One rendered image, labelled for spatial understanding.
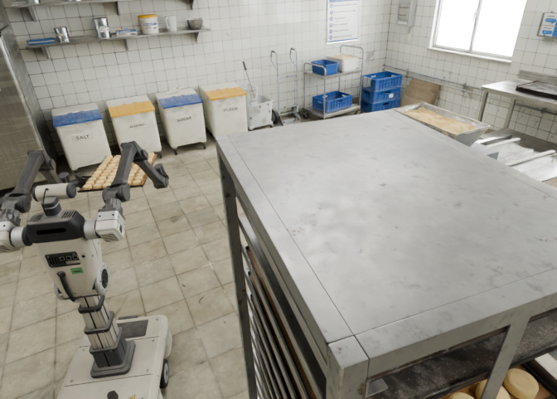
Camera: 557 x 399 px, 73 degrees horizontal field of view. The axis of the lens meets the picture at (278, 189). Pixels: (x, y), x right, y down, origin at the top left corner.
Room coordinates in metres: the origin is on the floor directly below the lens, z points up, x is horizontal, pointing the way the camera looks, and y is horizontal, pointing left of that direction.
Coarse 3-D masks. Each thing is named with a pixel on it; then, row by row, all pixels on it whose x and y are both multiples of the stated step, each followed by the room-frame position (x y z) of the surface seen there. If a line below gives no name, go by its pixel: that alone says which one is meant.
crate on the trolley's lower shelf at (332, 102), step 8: (312, 96) 6.16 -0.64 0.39; (320, 96) 6.25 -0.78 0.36; (328, 96) 6.35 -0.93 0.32; (336, 96) 6.44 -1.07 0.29; (344, 96) 6.31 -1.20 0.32; (312, 104) 6.15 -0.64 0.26; (320, 104) 6.01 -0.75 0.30; (328, 104) 5.89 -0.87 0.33; (336, 104) 5.98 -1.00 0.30; (344, 104) 6.08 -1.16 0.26; (328, 112) 5.89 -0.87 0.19
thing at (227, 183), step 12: (216, 144) 0.81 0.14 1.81; (228, 180) 0.80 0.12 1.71; (228, 192) 0.80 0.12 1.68; (228, 204) 0.80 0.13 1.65; (228, 216) 0.80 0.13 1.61; (228, 228) 0.80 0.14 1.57; (228, 240) 0.82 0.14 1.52; (240, 252) 0.81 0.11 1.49; (240, 264) 0.81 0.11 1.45; (240, 276) 0.81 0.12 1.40; (240, 288) 0.80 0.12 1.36; (240, 300) 0.80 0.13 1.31; (240, 312) 0.80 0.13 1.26; (240, 324) 0.80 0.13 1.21; (240, 336) 0.82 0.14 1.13; (252, 348) 0.81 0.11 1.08; (252, 360) 0.81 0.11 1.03; (252, 372) 0.81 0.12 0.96; (252, 384) 0.80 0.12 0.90; (252, 396) 0.80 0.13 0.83
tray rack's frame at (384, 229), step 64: (320, 128) 0.85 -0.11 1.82; (384, 128) 0.84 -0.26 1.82; (256, 192) 0.55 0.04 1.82; (320, 192) 0.55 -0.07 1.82; (384, 192) 0.54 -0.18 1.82; (448, 192) 0.53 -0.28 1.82; (512, 192) 0.52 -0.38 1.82; (320, 256) 0.38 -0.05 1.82; (384, 256) 0.38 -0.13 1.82; (448, 256) 0.37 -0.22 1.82; (512, 256) 0.36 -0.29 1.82; (320, 320) 0.28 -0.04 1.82; (384, 320) 0.27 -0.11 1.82; (448, 320) 0.27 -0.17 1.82; (512, 320) 0.28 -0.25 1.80
